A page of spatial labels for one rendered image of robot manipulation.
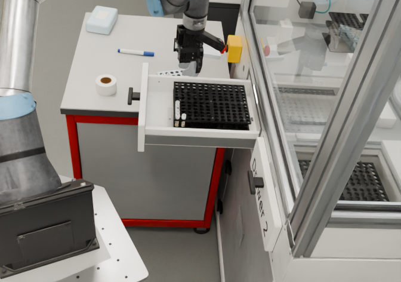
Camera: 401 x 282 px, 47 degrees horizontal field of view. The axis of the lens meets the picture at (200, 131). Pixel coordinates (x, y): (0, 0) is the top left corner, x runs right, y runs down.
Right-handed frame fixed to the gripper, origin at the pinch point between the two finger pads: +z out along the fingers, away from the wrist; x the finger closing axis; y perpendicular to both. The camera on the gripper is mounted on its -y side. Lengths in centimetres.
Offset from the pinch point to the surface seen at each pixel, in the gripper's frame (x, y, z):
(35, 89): -108, 55, 82
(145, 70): 8.8, 19.8, -11.0
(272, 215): 68, 4, -11
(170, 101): 14.0, 12.8, -1.9
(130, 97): 18.3, 26.3, -9.4
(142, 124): 31.8, 26.2, -10.7
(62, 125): -74, 44, 82
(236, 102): 25.6, -4.0, -8.3
